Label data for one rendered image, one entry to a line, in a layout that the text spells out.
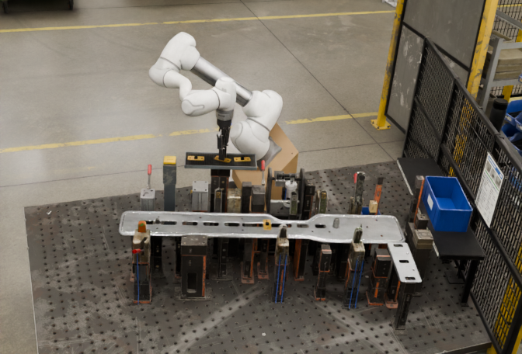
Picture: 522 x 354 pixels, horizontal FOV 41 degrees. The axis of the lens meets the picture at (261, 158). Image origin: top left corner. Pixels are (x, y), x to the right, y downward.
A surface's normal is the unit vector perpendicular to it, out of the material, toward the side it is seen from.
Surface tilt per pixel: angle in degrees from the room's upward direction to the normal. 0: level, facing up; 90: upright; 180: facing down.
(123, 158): 0
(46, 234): 0
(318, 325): 0
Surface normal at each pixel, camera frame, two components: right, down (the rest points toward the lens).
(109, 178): 0.07, -0.86
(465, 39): -0.94, 0.13
